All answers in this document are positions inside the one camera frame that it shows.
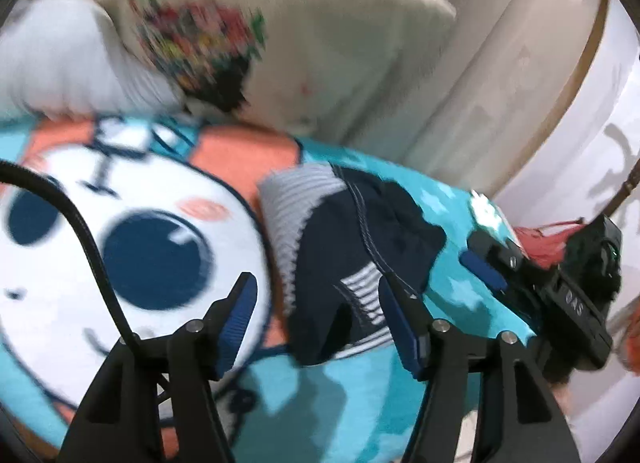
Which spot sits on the navy striped pants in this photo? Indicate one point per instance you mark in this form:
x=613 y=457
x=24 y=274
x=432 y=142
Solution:
x=334 y=232

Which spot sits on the turquoise cartoon fleece blanket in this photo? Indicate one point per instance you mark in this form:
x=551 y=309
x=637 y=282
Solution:
x=174 y=210

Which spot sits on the cream floral butterfly pillow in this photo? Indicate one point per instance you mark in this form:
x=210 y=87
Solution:
x=282 y=63

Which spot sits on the red fabric bag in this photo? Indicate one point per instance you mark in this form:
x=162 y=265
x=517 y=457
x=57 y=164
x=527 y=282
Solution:
x=545 y=245

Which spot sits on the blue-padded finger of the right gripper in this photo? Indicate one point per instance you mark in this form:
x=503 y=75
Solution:
x=491 y=277

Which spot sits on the white pillow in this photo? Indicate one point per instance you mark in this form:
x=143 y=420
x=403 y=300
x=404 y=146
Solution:
x=65 y=58

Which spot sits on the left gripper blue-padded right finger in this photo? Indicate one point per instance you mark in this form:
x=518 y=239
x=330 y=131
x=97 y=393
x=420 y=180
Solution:
x=410 y=325

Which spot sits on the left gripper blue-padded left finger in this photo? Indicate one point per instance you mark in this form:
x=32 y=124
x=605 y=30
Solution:
x=226 y=323

